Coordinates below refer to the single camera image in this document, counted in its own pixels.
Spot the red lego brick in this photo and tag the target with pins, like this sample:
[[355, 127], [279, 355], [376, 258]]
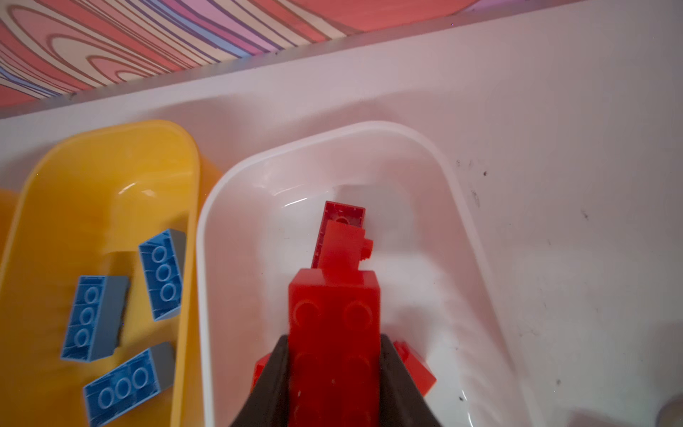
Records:
[[337, 212], [416, 366], [334, 348], [258, 369], [343, 248]]

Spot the blue lego brick studs up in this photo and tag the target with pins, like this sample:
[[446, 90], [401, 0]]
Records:
[[163, 258]]

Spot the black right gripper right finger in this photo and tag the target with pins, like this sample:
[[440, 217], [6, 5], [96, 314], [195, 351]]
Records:
[[401, 403]]

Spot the white plastic container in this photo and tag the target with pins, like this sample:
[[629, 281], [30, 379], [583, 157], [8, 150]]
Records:
[[259, 226]]

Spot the blue lego brick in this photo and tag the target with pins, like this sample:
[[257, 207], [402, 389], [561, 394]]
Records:
[[134, 382], [96, 318]]

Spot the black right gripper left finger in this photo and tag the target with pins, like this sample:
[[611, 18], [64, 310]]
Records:
[[267, 404]]

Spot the black and beige stapler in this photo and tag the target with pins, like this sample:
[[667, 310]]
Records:
[[671, 414]]

